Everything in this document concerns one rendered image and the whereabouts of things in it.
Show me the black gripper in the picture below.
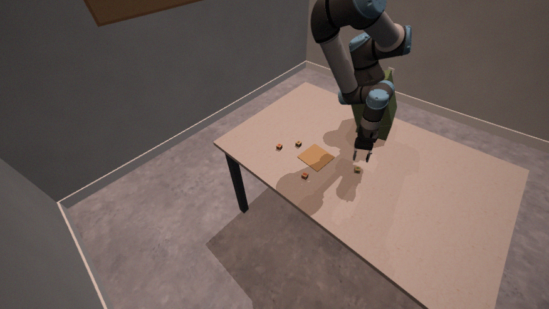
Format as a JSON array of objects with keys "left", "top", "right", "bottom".
[{"left": 353, "top": 116, "right": 382, "bottom": 162}]

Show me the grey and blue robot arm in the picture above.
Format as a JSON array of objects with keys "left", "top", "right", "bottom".
[{"left": 311, "top": 0, "right": 412, "bottom": 122}]

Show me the tan square mat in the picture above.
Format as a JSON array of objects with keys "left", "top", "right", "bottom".
[{"left": 297, "top": 144, "right": 335, "bottom": 172}]

